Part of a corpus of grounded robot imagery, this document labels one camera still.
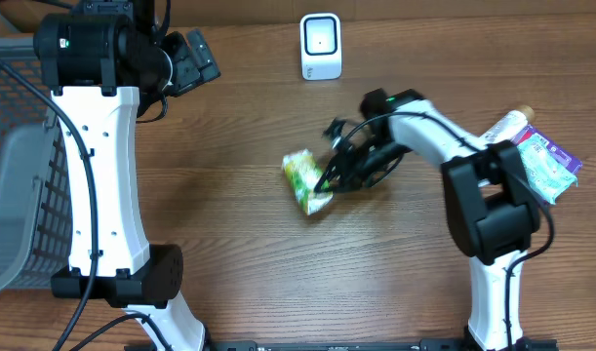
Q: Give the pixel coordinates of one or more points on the white cream tube gold cap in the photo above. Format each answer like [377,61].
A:
[510,125]

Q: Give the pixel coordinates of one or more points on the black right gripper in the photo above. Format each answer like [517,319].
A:
[353,174]

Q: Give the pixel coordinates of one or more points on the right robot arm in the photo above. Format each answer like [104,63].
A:
[491,211]

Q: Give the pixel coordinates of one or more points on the green tea box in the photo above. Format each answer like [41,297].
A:
[303,174]

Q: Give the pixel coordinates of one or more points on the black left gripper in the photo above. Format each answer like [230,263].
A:
[188,72]

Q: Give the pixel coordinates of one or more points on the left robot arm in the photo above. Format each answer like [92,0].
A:
[105,63]

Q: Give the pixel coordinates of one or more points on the red purple snack packet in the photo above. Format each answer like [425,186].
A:
[568,160]

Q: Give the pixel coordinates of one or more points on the teal wet wipes packet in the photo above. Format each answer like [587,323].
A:
[547,177]

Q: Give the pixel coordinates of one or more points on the grey plastic mesh basket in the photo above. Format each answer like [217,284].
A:
[35,212]

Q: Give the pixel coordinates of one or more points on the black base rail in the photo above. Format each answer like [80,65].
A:
[427,344]

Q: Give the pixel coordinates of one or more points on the white barcode scanner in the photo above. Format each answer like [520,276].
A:
[320,47]

